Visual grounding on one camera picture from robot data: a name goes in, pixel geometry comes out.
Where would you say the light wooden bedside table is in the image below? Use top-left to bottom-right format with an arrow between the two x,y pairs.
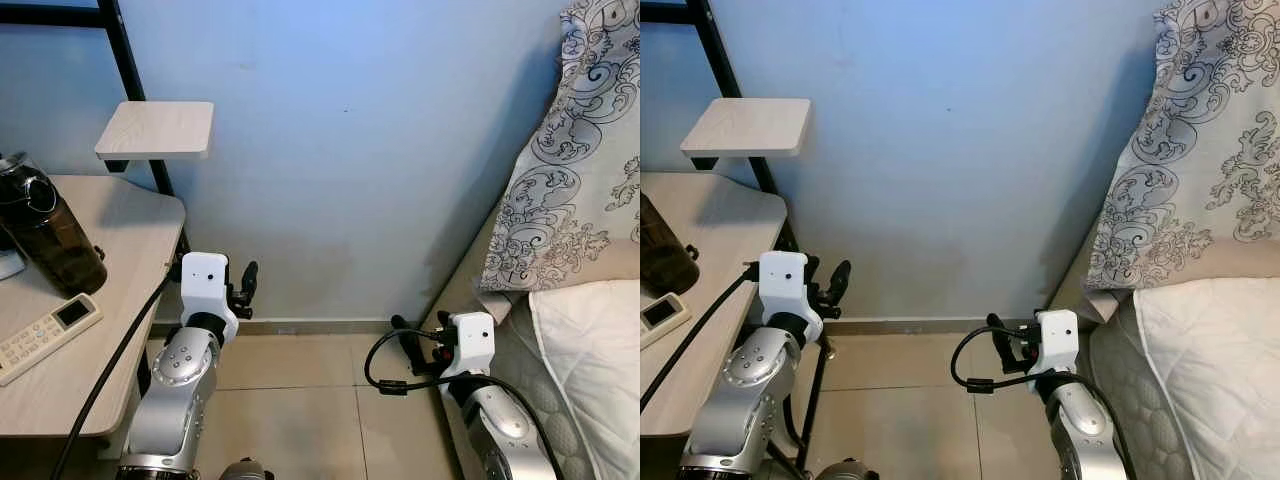
0,175 -> 188,441
640,172 -> 789,439

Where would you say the white remote control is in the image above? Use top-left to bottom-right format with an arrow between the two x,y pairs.
640,291 -> 693,351
0,292 -> 104,388

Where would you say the white quilted mattress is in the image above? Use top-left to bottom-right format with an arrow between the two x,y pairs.
1085,274 -> 1280,480
440,278 -> 641,480

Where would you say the dark robot foot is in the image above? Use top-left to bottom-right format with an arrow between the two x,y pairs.
812,457 -> 881,480
218,457 -> 273,480

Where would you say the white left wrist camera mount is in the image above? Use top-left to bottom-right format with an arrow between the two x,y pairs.
179,252 -> 240,343
757,250 -> 824,343

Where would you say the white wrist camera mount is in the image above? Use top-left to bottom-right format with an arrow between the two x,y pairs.
1028,309 -> 1080,377
179,252 -> 240,343
757,250 -> 824,343
438,312 -> 497,381

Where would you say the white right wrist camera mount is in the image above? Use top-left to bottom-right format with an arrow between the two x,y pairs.
438,312 -> 497,381
1028,309 -> 1080,377

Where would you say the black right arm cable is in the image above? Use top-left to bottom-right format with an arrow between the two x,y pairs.
364,328 -> 561,480
950,325 -> 1136,480

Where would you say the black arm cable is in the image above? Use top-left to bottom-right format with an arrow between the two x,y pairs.
640,262 -> 761,411
50,272 -> 183,480
364,328 -> 561,480
950,325 -> 1136,480

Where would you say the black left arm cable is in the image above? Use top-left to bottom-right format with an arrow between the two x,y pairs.
640,262 -> 761,411
50,272 -> 183,480

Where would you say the black metal frame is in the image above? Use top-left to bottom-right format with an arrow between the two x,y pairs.
640,0 -> 831,476
0,0 -> 193,263

